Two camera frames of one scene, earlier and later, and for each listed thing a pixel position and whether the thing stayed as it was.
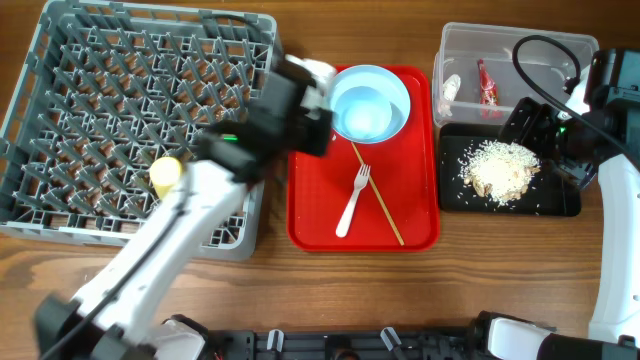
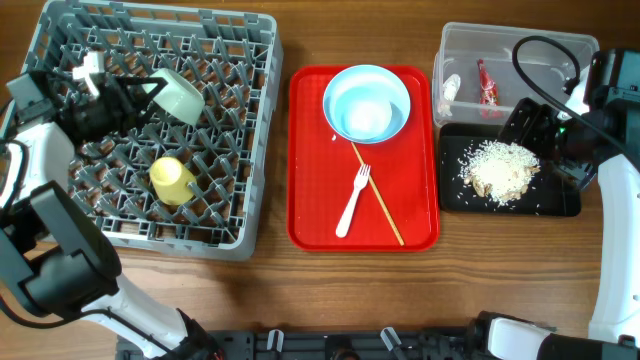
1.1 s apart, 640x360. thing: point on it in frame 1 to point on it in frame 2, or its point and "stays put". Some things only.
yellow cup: (165, 173) stays put
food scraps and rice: (498, 170) stays put
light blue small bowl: (369, 105) stays put
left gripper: (319, 131) to (121, 104)
